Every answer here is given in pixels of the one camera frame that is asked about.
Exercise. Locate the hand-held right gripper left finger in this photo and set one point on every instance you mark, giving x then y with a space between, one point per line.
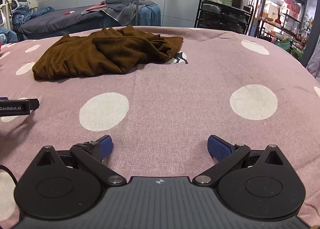
106 145

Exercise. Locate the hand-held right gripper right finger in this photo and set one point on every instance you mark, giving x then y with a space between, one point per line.
218 148

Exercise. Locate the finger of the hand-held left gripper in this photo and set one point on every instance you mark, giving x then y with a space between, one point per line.
33 104

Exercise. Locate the brown knit sweater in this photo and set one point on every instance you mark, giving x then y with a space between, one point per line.
100 51

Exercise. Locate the pink polka dot bed sheet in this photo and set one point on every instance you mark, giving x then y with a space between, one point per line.
175 94

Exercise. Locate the crumpled blue cloth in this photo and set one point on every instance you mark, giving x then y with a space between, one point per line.
30 16

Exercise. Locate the white device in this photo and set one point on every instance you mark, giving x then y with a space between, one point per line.
2 4

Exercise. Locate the red cloth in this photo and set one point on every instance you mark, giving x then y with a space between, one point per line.
96 7

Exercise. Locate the green potted plants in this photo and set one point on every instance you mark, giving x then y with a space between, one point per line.
292 46

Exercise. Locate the grey plaid cloth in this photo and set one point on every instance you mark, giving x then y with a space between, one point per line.
314 64

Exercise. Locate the black trolley rack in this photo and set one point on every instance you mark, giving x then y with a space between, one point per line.
220 16

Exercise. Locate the grey towel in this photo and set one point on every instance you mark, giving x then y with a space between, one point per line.
125 9

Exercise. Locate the shop display shelf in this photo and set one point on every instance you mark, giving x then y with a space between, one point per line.
282 26

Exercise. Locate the red vase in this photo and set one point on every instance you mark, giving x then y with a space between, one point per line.
278 20

